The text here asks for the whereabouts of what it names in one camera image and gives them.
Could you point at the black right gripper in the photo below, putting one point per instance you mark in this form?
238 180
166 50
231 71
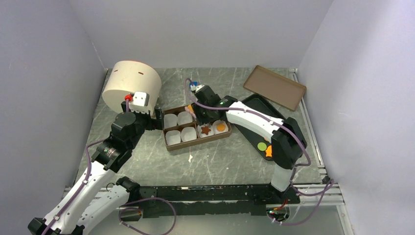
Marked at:
196 106

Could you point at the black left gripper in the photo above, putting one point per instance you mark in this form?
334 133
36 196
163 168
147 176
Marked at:
156 123

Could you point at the brown star cookie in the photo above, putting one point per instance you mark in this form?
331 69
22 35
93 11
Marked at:
205 130

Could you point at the small round orange cookie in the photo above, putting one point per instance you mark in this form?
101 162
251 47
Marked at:
221 127

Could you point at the brown divided cookie box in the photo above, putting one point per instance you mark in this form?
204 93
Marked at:
193 124

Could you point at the pink cat-paw tongs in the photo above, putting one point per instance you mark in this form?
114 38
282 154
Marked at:
192 114

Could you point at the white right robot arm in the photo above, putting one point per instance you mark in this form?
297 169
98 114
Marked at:
282 177

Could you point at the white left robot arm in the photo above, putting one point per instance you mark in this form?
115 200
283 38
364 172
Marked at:
78 213

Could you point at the black cookie tray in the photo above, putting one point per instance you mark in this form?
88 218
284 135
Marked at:
261 123

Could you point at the cream cylindrical container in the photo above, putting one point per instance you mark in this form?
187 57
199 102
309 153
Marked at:
128 77

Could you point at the green round cookie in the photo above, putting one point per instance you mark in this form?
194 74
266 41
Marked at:
261 146

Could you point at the brown box lid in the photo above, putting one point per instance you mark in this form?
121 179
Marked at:
275 87

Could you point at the orange fish cookie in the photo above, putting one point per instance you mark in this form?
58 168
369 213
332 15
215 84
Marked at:
268 152

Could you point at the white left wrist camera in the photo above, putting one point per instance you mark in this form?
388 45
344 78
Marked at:
140 99

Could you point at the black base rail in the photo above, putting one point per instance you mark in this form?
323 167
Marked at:
253 199

